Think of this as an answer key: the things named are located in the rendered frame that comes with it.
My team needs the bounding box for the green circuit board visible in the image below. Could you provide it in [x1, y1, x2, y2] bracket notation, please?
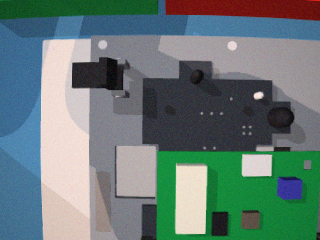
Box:
[157, 151, 320, 240]

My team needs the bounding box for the red open-top bin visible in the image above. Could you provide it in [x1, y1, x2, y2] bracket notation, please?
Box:
[165, 0, 320, 21]

